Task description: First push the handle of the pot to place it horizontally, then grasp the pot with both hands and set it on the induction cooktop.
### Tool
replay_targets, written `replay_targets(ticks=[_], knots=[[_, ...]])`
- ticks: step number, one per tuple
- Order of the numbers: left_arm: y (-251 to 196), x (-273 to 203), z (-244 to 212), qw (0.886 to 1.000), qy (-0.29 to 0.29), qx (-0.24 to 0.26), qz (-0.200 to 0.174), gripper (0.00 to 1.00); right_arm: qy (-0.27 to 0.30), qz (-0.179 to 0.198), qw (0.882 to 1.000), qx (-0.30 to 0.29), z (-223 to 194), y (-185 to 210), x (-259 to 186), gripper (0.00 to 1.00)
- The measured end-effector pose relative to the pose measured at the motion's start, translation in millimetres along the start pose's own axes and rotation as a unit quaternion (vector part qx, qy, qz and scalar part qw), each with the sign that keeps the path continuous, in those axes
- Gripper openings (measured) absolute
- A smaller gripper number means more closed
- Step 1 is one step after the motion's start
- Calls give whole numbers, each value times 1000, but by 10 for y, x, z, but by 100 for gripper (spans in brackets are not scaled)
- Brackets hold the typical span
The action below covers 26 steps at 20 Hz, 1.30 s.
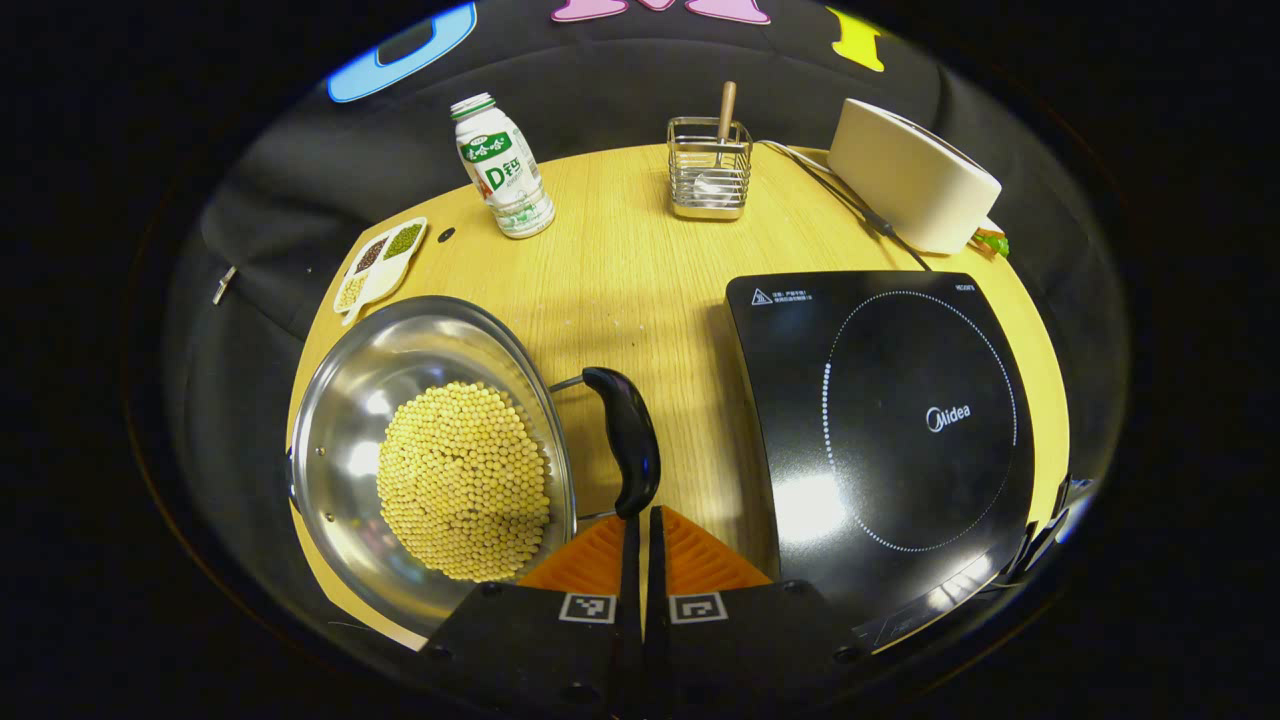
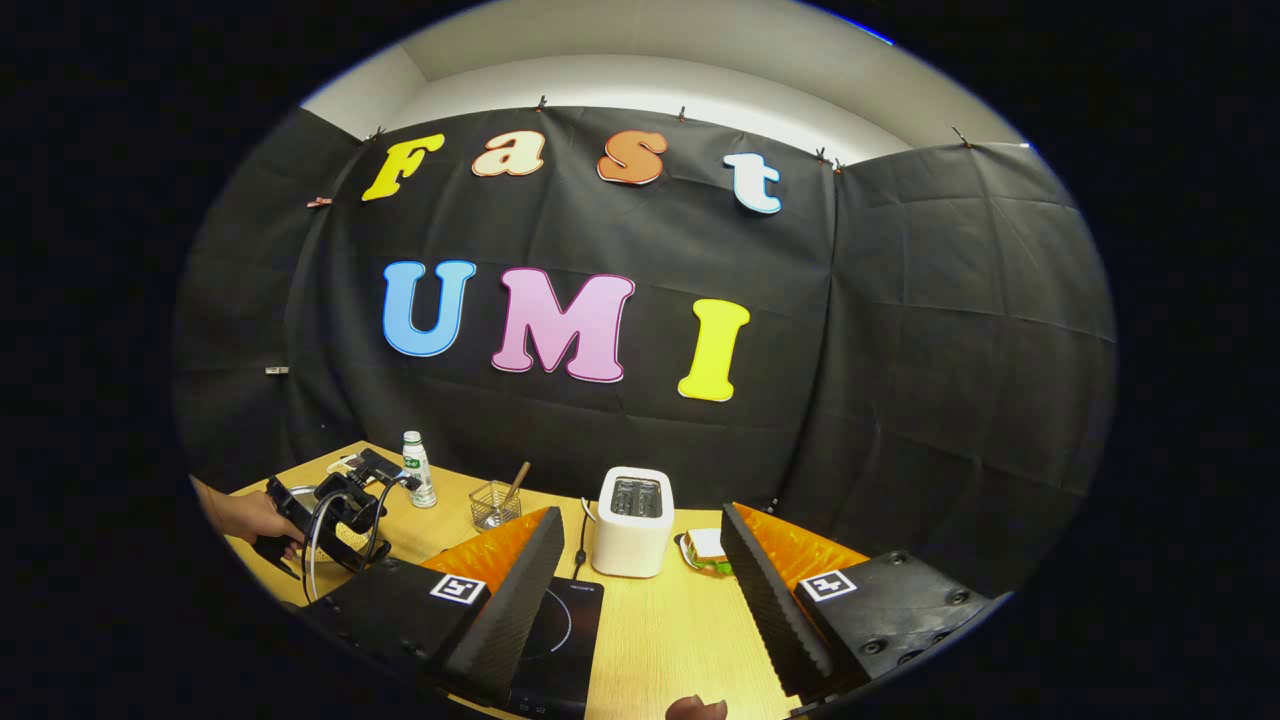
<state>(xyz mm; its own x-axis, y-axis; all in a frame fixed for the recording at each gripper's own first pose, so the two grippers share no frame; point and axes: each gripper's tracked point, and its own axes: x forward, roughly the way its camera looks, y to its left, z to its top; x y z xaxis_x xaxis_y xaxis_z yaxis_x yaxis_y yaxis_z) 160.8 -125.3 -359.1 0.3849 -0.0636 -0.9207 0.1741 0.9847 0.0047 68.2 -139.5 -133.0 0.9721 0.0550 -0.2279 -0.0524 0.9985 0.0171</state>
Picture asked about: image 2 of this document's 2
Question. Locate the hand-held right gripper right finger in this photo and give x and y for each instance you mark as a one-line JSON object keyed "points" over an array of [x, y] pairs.
{"points": [[765, 610]]}

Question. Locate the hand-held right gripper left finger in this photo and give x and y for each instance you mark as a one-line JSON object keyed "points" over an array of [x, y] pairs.
{"points": [[505, 620]]}

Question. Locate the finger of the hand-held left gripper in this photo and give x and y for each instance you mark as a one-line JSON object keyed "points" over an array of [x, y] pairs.
{"points": [[375, 466]]}

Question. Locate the black induction cooktop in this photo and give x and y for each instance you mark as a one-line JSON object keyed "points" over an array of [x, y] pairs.
{"points": [[560, 640]]}

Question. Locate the white divided bean dish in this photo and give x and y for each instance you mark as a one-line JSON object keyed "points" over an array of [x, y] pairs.
{"points": [[340, 464]]}

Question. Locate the white drink bottle green label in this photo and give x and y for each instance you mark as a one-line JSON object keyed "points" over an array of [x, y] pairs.
{"points": [[420, 475]]}

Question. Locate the sandwich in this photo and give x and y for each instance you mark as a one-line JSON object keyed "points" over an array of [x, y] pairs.
{"points": [[708, 550]]}

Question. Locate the wooden spoon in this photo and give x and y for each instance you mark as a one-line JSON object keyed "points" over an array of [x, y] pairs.
{"points": [[518, 485]]}

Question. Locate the white toaster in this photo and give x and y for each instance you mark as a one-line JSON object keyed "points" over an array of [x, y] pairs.
{"points": [[632, 535]]}

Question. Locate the black backdrop cloth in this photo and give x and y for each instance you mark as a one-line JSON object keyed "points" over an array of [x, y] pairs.
{"points": [[900, 350]]}

